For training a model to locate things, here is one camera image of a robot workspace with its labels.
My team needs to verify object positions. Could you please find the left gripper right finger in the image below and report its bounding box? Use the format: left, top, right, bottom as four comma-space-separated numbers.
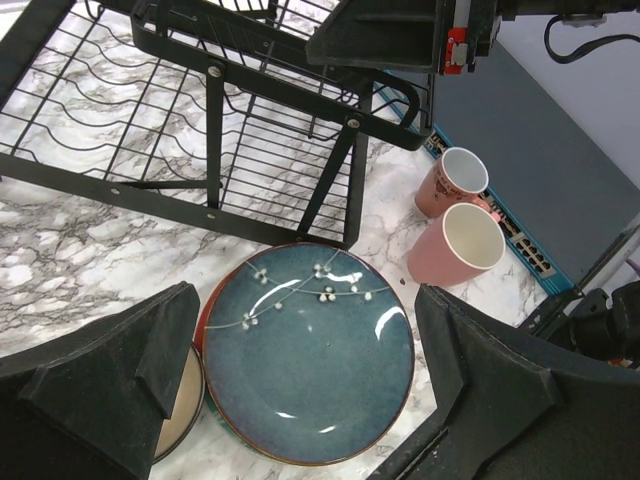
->
373, 286, 639, 479

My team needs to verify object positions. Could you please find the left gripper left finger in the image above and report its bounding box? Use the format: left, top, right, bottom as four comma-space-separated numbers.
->
1, 282, 200, 479

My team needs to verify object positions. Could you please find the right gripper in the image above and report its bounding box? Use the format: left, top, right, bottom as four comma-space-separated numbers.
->
305, 0, 615, 75

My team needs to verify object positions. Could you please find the pink printed coffee mug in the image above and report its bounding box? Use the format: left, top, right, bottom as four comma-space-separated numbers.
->
414, 147, 500, 222

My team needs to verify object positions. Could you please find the plain pink mug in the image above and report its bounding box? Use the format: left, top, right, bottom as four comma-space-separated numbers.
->
407, 203, 506, 287

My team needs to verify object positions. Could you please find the black wire dish rack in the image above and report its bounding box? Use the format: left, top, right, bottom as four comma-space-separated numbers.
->
1, 1, 433, 248

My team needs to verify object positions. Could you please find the dark bowl cream inside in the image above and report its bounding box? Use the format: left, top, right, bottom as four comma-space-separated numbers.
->
153, 342, 206, 464

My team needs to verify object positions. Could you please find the red plate under stack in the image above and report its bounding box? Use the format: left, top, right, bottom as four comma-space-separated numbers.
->
193, 292, 216, 353

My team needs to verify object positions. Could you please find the blue ceramic plate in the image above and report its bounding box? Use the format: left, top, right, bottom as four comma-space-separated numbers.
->
201, 243, 415, 466

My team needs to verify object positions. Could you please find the blue network switch box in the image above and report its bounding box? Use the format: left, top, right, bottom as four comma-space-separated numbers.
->
372, 39, 640, 296

